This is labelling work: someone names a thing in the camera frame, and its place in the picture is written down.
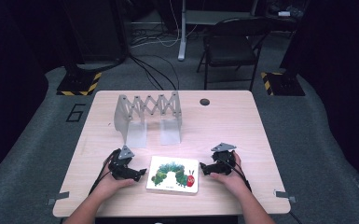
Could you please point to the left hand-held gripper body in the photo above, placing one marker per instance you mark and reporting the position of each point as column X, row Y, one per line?
column 119, row 166

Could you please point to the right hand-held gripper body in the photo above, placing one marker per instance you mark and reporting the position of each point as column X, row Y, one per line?
column 223, row 163

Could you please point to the white caterpillar picture book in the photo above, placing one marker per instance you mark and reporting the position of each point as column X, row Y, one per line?
column 174, row 175

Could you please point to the person's right hand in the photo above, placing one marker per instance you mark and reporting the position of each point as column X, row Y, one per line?
column 234, row 182

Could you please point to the person's left hand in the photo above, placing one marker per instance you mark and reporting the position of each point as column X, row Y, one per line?
column 108, row 186

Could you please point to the grey expandable book rack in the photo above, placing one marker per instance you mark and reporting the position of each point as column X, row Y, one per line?
column 147, row 109

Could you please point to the black folding chair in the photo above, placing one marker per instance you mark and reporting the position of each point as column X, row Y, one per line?
column 230, row 46

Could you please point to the white desk leg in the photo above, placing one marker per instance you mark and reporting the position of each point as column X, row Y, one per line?
column 182, row 37

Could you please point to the black curtain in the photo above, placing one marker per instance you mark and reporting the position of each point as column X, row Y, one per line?
column 338, row 62
column 9, row 77

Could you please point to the grey desk top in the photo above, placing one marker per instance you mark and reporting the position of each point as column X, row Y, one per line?
column 217, row 17

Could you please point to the small white device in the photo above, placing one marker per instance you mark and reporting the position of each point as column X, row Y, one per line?
column 284, row 13

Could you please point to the grey table bracket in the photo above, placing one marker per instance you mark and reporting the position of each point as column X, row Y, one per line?
column 57, row 197
column 285, row 195

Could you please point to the black yellow striped base plate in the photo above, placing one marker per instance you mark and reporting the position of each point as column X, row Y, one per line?
column 283, row 84
column 80, row 84

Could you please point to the black stand post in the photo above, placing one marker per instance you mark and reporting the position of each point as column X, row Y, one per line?
column 93, row 31

